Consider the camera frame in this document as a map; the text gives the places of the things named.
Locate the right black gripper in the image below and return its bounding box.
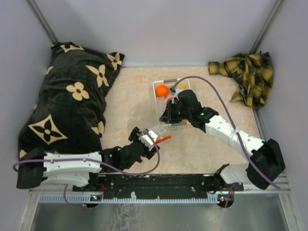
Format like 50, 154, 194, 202
160, 100, 191, 124

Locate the clear zip top bag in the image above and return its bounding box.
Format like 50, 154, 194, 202
146, 122, 171, 144

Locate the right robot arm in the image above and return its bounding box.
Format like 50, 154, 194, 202
160, 87, 285, 191

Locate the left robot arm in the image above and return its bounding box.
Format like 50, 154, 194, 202
13, 127, 161, 191

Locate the white plastic basket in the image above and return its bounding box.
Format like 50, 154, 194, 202
153, 78, 192, 130

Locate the orange fruit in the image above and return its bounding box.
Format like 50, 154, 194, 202
155, 85, 169, 98

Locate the yellow lemon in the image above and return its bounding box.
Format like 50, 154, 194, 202
177, 84, 186, 90

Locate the black floral pillow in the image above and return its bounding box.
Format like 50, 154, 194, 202
18, 42, 125, 158

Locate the yellow plaid cloth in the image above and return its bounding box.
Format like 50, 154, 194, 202
208, 52, 274, 109

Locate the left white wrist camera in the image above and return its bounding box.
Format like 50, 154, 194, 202
139, 130, 158, 146

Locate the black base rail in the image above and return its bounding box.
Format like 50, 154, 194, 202
73, 174, 230, 199

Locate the aluminium frame bar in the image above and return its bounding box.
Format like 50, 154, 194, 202
30, 174, 290, 206

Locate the right corner post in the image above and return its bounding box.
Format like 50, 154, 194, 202
249, 0, 284, 54

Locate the corner post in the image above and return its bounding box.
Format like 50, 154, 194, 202
249, 0, 284, 54
26, 0, 58, 44

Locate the left corner post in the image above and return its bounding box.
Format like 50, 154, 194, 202
26, 0, 58, 44

